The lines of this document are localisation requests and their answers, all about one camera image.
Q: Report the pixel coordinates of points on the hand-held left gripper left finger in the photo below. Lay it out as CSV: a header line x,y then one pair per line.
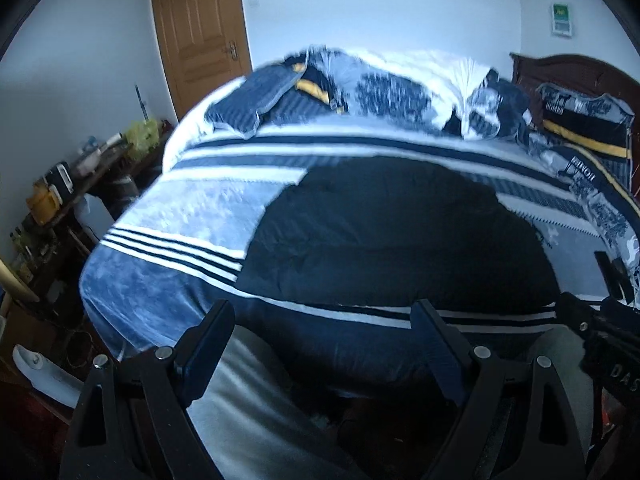
x,y
210,340

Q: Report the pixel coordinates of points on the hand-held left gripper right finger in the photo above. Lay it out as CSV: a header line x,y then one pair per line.
x,y
440,355

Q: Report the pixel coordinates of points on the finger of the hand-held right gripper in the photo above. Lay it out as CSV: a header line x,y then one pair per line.
x,y
577,310
612,275

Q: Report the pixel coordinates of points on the dark navy garment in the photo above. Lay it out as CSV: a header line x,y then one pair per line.
x,y
400,235

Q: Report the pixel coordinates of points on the striped blue white bed sheet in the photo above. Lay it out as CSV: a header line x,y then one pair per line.
x,y
165,270

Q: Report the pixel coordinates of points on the black pillow with yellow stripe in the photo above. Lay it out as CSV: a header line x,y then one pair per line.
x,y
585,130

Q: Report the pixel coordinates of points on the white plastic jug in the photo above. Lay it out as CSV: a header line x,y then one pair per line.
x,y
95,220

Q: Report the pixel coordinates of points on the white plastic object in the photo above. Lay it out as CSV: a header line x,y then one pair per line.
x,y
45,370

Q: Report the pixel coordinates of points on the dark wooden table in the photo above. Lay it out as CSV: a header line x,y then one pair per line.
x,y
95,180

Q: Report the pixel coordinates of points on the beige wooden stick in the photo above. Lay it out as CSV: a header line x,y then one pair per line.
x,y
17,282

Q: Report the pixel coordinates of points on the yellow box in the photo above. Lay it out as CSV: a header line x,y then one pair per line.
x,y
42,205

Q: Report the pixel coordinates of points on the yellow-green plastic bag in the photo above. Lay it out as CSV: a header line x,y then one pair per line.
x,y
141,135

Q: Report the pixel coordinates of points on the dark wooden headboard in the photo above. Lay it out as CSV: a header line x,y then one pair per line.
x,y
550,67

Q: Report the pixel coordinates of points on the black white appliance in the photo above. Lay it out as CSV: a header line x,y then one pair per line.
x,y
59,177

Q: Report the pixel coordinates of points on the striped blue pillow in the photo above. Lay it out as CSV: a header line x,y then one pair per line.
x,y
250,100

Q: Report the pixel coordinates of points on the brown wooden door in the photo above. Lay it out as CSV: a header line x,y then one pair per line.
x,y
200,35

